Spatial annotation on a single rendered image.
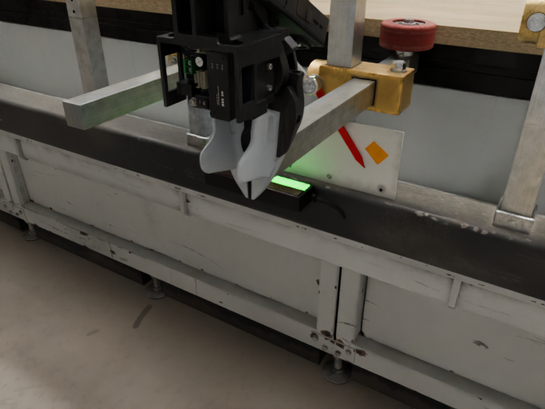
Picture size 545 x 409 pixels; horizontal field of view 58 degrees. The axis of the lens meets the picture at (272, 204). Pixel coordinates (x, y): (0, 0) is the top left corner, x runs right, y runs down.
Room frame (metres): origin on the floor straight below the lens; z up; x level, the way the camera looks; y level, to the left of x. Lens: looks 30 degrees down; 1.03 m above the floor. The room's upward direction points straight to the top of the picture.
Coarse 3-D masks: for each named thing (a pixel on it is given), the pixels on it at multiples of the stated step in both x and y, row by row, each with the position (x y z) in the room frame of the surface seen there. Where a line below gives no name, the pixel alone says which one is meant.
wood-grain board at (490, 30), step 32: (64, 0) 1.22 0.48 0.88; (96, 0) 1.17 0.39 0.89; (128, 0) 1.11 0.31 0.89; (160, 0) 1.07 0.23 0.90; (320, 0) 1.04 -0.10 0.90; (384, 0) 1.04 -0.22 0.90; (416, 0) 1.04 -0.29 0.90; (448, 0) 1.04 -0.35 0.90; (480, 0) 1.04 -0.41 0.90; (512, 0) 1.04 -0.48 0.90; (448, 32) 0.77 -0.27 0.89; (480, 32) 0.74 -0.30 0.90; (512, 32) 0.72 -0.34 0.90
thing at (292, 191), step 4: (216, 172) 0.68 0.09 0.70; (220, 172) 0.67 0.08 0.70; (224, 172) 0.67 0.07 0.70; (228, 172) 0.67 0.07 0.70; (232, 176) 0.66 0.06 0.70; (272, 184) 0.63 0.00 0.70; (276, 184) 0.63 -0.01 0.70; (280, 184) 0.63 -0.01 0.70; (272, 188) 0.62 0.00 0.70; (276, 188) 0.62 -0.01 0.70; (280, 188) 0.62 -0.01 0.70; (284, 188) 0.62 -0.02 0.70; (288, 188) 0.62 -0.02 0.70; (292, 188) 0.62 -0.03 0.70; (296, 188) 0.62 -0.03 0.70; (288, 192) 0.61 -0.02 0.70; (292, 192) 0.61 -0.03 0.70; (296, 192) 0.61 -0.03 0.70; (300, 192) 0.61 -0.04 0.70
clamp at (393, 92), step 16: (320, 64) 0.67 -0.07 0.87; (368, 64) 0.66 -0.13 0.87; (384, 64) 0.66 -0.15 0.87; (336, 80) 0.64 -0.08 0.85; (384, 80) 0.61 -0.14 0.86; (400, 80) 0.60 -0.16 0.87; (384, 96) 0.61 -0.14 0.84; (400, 96) 0.60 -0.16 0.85; (384, 112) 0.60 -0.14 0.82; (400, 112) 0.60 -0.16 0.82
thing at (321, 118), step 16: (416, 64) 0.76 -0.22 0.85; (352, 80) 0.62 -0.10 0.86; (368, 80) 0.62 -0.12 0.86; (336, 96) 0.55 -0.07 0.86; (352, 96) 0.55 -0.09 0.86; (368, 96) 0.60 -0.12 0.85; (304, 112) 0.50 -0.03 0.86; (320, 112) 0.50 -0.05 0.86; (336, 112) 0.51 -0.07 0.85; (352, 112) 0.55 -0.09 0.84; (304, 128) 0.45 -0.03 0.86; (320, 128) 0.48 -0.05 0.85; (336, 128) 0.52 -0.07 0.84; (304, 144) 0.45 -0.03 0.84; (288, 160) 0.42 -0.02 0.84
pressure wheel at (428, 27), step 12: (384, 24) 0.75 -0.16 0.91; (396, 24) 0.74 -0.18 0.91; (408, 24) 0.75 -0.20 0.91; (420, 24) 0.74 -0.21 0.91; (432, 24) 0.74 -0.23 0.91; (384, 36) 0.74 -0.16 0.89; (396, 36) 0.73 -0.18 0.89; (408, 36) 0.72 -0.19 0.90; (420, 36) 0.72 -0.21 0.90; (432, 36) 0.73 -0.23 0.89; (384, 48) 0.74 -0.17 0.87; (396, 48) 0.73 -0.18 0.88; (408, 48) 0.72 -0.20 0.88; (420, 48) 0.72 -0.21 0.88
